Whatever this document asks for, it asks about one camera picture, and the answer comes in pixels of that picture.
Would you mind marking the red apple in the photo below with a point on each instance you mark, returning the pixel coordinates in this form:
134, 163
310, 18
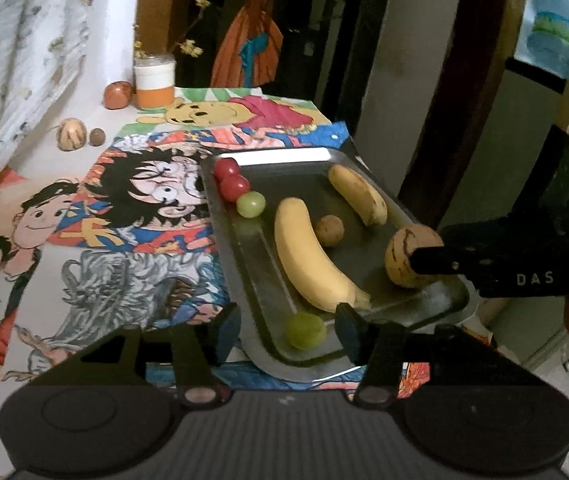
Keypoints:
117, 95

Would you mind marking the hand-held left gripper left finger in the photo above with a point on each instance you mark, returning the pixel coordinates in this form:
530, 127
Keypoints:
225, 332

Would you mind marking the cartoon printed tablecloth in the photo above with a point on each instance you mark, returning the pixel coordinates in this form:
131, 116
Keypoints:
114, 240

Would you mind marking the dark chair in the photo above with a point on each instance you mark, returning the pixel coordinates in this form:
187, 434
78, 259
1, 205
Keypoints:
564, 150

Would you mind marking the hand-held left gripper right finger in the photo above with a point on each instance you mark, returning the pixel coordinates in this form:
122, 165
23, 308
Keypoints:
348, 332

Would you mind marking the white and orange jar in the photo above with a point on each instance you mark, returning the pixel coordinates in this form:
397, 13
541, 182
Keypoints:
154, 82

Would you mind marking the small yellow banana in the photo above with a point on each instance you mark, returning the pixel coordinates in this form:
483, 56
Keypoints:
357, 200

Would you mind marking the yellow dried flower branch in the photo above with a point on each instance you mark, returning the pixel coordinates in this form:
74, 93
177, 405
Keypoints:
192, 30

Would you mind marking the orange dress with blue bow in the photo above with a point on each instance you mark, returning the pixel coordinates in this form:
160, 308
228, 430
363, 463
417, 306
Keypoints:
249, 45

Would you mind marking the wooden door frame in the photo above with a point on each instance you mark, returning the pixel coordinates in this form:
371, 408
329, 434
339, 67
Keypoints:
457, 85

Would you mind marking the metal tray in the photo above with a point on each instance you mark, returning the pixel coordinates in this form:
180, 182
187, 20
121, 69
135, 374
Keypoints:
344, 260

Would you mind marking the small brown round fruit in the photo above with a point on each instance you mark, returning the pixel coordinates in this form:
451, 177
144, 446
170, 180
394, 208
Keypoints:
329, 230
97, 136

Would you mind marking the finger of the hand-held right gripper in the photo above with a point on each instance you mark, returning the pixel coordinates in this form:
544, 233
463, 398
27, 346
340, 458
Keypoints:
459, 235
439, 260

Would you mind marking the red grape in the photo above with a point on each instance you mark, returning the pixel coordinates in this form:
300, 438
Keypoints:
225, 168
233, 187

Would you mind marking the large yellow banana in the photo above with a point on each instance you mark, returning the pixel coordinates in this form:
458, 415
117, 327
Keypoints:
304, 260

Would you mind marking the green grape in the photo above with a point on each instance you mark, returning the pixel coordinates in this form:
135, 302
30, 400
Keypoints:
251, 204
305, 330

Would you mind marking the tan striped round fruit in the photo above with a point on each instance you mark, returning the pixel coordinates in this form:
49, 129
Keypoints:
71, 134
402, 262

